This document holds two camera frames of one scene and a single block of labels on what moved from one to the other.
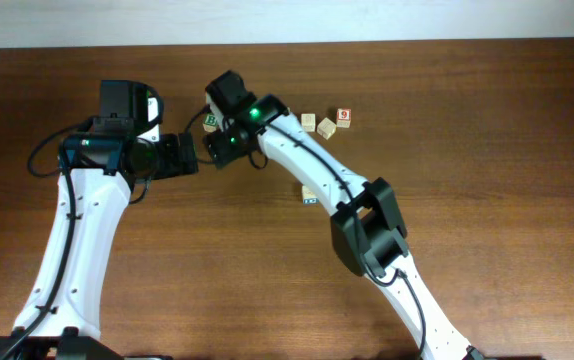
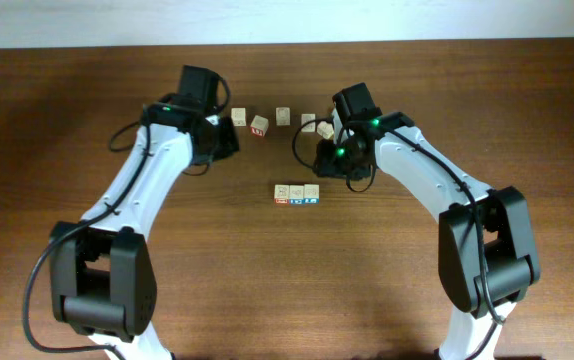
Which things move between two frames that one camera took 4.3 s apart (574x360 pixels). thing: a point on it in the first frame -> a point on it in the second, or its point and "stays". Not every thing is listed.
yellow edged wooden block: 326,128 stays
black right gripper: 212,150 -> 327,165
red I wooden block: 308,121 stays
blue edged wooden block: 309,197 -> 296,194
